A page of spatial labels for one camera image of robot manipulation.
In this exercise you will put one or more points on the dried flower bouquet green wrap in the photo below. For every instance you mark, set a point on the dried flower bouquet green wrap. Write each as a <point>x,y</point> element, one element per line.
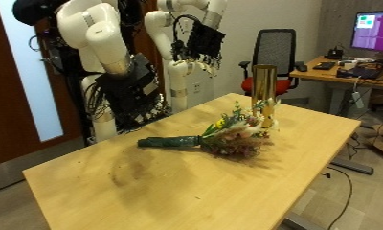
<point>235,137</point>

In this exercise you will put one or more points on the gold cylinder vase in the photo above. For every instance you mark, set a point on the gold cylinder vase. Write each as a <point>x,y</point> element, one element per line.
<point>264,83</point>

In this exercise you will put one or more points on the black mesh chair red seat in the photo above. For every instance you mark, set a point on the black mesh chair red seat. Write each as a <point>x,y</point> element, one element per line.
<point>274,48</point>

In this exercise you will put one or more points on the frosted glass door panel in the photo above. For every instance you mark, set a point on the frosted glass door panel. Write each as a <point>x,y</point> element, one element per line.
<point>30,80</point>

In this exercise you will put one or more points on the black computer mouse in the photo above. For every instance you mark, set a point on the black computer mouse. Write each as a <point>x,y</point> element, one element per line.
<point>302,68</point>

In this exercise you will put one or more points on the wooden office desk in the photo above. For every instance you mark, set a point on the wooden office desk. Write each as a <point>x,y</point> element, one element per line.
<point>314,74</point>

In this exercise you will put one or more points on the brown wooden door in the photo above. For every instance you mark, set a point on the brown wooden door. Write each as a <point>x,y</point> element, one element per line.
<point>9,96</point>

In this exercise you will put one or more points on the black keyboard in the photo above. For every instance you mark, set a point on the black keyboard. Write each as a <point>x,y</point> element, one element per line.
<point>325,65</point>

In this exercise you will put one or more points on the black desk phone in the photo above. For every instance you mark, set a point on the black desk phone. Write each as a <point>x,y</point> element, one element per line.
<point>336,54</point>

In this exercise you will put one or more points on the black laptop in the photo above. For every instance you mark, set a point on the black laptop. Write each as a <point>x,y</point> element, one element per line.
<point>363,73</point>

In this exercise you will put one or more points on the white power adapter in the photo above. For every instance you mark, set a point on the white power adapter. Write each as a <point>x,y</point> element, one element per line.
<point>358,99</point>

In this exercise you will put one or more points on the computer monitor purple screen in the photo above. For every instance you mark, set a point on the computer monitor purple screen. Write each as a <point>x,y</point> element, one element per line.
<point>377,32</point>

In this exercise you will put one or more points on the grey table foot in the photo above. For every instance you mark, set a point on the grey table foot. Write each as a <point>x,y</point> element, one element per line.
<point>353,166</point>

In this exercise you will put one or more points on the white wall outlet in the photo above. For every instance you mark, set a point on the white wall outlet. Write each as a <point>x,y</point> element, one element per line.
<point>197,87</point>

